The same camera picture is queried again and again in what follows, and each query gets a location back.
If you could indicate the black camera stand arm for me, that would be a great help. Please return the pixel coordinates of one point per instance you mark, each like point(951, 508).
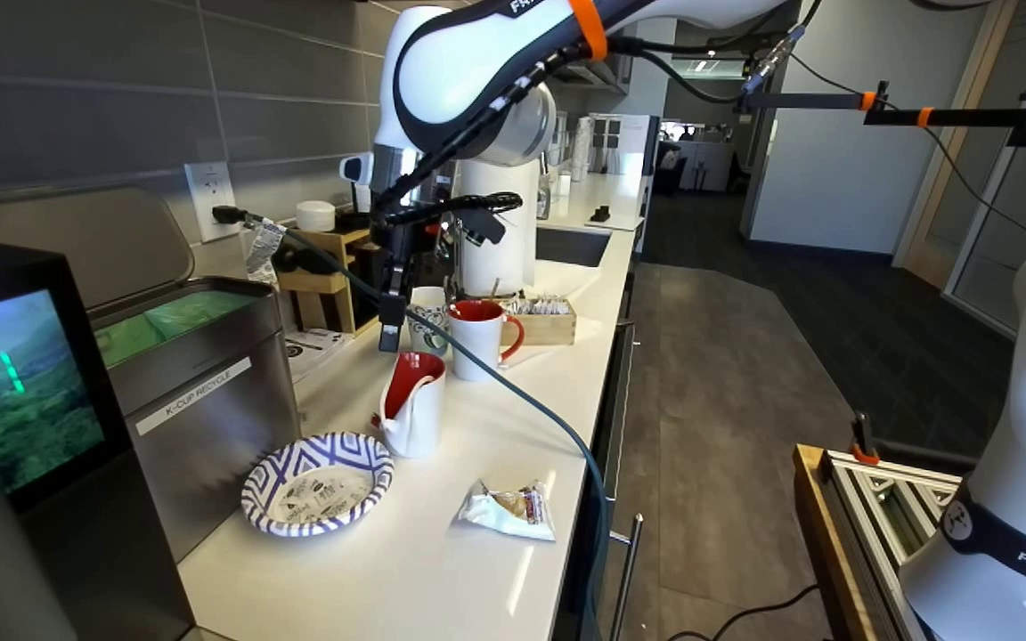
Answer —
point(978, 114)

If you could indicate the red and white mug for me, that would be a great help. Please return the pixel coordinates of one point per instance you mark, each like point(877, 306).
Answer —
point(479, 343)

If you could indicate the wooden box of sugar packets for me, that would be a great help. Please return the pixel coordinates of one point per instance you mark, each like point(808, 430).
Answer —
point(549, 326)

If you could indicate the wooden countertop organizer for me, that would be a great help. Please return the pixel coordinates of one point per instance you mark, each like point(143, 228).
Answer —
point(323, 255)

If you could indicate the white pepper packet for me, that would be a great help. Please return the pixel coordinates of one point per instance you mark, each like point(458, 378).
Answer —
point(317, 343)

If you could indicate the paper cup with swirl print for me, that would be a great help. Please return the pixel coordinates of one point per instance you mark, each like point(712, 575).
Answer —
point(428, 312)

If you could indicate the crumpled snack wrapper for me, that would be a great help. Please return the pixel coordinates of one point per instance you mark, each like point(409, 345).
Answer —
point(495, 518)

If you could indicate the blue patterned paper plate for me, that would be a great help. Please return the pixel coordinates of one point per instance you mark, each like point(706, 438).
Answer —
point(317, 486)

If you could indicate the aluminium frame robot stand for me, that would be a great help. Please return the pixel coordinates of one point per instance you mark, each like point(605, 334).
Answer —
point(881, 509)

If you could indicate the white wall outlet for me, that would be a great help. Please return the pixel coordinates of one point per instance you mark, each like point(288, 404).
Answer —
point(207, 183)

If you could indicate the dark counter cabinet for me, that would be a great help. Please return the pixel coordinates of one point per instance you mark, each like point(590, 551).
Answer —
point(621, 474)

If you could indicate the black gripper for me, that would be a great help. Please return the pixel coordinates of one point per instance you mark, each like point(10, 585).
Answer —
point(392, 236)

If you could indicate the blue vertical pole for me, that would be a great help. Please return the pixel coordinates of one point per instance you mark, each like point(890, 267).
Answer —
point(535, 411)

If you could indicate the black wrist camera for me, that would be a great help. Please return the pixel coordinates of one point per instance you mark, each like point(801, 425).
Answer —
point(479, 217)

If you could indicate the small white jar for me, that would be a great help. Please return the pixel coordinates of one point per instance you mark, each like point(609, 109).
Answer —
point(313, 216)

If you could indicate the broken white mug red inside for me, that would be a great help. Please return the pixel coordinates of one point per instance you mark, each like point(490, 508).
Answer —
point(409, 430)

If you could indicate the black monitor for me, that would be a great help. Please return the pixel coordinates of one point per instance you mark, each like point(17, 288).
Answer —
point(97, 556)

